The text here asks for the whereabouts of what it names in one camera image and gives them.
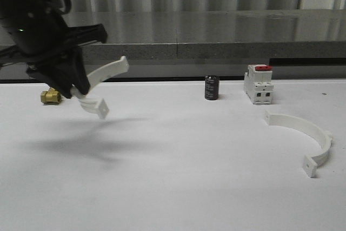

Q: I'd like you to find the brass valve red handwheel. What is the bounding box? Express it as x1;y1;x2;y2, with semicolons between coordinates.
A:
40;87;62;104

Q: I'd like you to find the grey stone ledge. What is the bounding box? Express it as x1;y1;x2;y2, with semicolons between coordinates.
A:
65;9;345;67

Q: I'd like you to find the black cylindrical capacitor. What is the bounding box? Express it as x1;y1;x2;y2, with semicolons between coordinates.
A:
204;75;219;101

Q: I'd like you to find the white circuit breaker red switch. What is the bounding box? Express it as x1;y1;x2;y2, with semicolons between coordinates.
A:
244;64;274;105

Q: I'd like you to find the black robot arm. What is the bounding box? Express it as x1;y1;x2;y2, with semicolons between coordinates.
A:
1;0;108;98

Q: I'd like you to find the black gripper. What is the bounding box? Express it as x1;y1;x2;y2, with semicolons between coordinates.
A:
5;11;107;99

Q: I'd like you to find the white half pipe clamp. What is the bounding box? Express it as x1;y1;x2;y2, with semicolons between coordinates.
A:
71;56;129;119
264;111;333;178

